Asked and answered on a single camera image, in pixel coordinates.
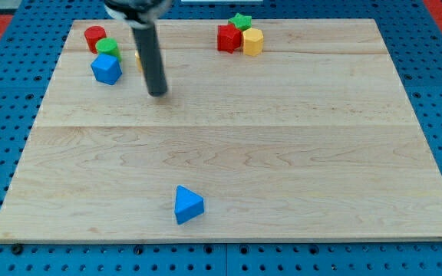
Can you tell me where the green cylinder block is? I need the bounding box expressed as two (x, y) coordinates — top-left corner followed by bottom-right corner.
(95, 38), (122, 62)

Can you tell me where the green star block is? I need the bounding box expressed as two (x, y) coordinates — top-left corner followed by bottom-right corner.
(228, 13), (252, 31)

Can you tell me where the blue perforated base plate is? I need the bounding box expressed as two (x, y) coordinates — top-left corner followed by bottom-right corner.
(0, 0), (442, 275)

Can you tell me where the wooden board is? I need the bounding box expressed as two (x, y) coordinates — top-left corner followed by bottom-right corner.
(0, 19), (442, 244)

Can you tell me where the yellow hexagon block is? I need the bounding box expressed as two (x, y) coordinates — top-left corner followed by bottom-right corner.
(242, 28), (264, 56)

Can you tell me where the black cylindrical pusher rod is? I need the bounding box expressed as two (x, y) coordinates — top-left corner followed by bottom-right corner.
(133, 23), (168, 97)

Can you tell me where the blue cube block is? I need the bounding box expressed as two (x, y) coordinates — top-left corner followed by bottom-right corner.
(91, 54), (122, 85)

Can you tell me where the red cylinder block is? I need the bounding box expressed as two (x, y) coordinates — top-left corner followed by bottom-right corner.
(84, 25), (107, 54)

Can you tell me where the red star block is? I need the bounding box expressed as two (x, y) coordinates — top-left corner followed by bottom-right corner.
(217, 24), (242, 54)

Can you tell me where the blue triangle block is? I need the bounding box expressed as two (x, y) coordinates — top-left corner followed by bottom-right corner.
(174, 186), (205, 225)

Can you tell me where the yellow block behind rod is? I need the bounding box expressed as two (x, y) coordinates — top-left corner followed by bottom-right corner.
(134, 51), (143, 72)

